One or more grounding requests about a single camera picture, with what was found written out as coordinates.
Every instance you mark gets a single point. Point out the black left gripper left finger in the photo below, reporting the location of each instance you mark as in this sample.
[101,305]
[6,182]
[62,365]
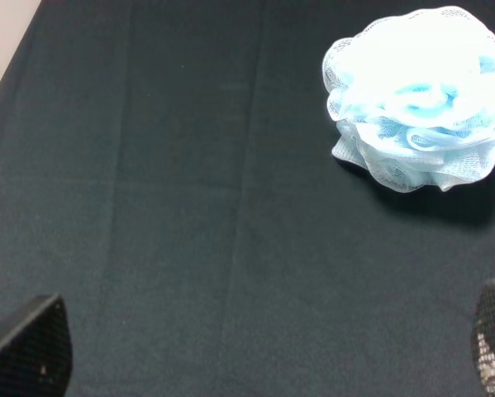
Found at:
[36,352]

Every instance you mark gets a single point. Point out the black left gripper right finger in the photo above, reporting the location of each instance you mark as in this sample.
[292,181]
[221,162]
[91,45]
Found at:
[483,338]

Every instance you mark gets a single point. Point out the light blue mesh bath sponge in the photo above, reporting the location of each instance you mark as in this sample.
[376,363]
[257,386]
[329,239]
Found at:
[413,99]

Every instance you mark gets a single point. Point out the black tablecloth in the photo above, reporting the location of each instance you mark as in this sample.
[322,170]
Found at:
[166,166]

